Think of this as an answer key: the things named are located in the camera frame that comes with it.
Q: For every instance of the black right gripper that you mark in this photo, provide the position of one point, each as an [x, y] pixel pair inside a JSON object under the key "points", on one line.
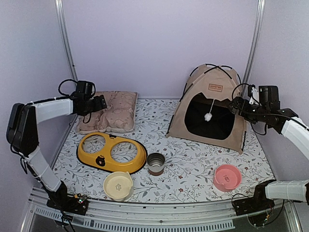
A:
{"points": [[238, 100]]}

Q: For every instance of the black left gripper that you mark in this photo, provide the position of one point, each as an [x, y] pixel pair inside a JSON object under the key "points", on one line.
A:
{"points": [[99, 105]]}

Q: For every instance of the beige patterned pet pillow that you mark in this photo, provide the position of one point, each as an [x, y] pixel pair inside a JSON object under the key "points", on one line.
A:
{"points": [[119, 116]]}

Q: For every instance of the beige pet tent fabric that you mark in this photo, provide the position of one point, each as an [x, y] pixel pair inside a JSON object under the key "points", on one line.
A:
{"points": [[207, 116]]}

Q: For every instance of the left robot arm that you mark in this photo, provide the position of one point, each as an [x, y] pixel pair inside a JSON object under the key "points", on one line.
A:
{"points": [[22, 132]]}

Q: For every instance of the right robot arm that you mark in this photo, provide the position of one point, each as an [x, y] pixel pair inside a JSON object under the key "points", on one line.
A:
{"points": [[264, 106]]}

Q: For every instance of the pink pet bowl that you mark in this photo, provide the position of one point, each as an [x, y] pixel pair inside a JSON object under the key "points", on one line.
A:
{"points": [[227, 178]]}

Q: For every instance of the cream pet bowl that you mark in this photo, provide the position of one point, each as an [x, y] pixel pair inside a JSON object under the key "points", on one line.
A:
{"points": [[118, 186]]}

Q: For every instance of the white pompom toy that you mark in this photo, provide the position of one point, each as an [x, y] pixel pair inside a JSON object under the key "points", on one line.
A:
{"points": [[208, 115]]}

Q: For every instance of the yellow double bowl holder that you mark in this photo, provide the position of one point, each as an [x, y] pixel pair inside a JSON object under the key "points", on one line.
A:
{"points": [[102, 160]]}

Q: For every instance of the steel cup with brown base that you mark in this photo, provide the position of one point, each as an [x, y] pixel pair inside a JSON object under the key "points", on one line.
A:
{"points": [[155, 163]]}

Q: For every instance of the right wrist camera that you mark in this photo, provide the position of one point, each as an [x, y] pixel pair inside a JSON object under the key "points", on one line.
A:
{"points": [[253, 94]]}

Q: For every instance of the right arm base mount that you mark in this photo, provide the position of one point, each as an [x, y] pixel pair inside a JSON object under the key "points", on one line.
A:
{"points": [[259, 210]]}

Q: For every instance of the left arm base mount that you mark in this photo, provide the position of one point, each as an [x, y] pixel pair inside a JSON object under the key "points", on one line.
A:
{"points": [[77, 204]]}

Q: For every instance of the aluminium frame post left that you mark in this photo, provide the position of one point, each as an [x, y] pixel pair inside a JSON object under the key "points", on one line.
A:
{"points": [[65, 39]]}

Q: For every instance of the aluminium frame post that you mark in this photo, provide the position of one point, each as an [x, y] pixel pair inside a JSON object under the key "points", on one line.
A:
{"points": [[256, 33], [65, 39]]}

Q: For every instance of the aluminium frame post right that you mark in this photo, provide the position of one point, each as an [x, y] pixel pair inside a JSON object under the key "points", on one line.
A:
{"points": [[256, 33]]}

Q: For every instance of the aluminium front rail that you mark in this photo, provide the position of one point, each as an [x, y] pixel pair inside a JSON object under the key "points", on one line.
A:
{"points": [[108, 216]]}

